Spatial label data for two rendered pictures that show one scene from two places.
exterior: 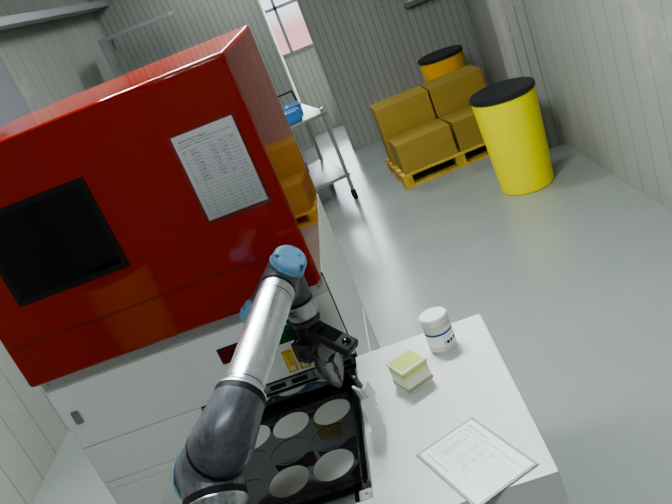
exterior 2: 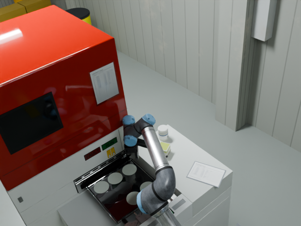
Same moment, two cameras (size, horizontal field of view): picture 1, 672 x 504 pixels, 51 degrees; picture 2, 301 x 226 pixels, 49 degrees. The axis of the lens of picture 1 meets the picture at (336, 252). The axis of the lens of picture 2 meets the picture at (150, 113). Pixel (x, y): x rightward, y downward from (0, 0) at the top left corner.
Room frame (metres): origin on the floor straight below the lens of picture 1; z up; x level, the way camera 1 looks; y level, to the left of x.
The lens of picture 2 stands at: (0.26, 1.02, 2.60)
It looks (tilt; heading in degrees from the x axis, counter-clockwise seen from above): 39 degrees down; 320
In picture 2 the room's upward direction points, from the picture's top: 7 degrees counter-clockwise
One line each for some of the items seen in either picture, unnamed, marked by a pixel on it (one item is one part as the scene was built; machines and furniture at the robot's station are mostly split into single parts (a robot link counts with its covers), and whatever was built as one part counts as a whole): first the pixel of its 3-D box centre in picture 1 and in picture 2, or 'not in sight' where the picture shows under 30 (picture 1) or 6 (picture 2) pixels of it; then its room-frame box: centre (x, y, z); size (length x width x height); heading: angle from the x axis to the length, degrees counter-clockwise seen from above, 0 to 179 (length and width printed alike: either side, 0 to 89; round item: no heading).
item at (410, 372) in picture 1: (410, 371); (163, 149); (1.43, -0.05, 1.00); 0.07 x 0.07 x 0.07; 21
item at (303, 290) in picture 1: (288, 282); (129, 125); (1.52, 0.13, 1.30); 0.09 x 0.08 x 0.11; 140
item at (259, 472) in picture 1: (290, 452); (124, 188); (1.46, 0.29, 0.90); 0.34 x 0.34 x 0.01; 84
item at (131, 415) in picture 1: (209, 387); (77, 171); (1.71, 0.46, 1.02); 0.81 x 0.03 x 0.40; 84
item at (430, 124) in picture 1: (440, 124); (31, 23); (5.90, -1.26, 0.32); 1.08 x 0.77 x 0.64; 85
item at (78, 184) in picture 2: (287, 405); (105, 171); (1.67, 0.28, 0.89); 0.44 x 0.02 x 0.10; 84
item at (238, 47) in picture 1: (149, 189); (33, 87); (2.02, 0.43, 1.52); 0.81 x 0.75 x 0.60; 84
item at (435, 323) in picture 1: (437, 329); (163, 132); (1.54, -0.16, 1.01); 0.07 x 0.07 x 0.10
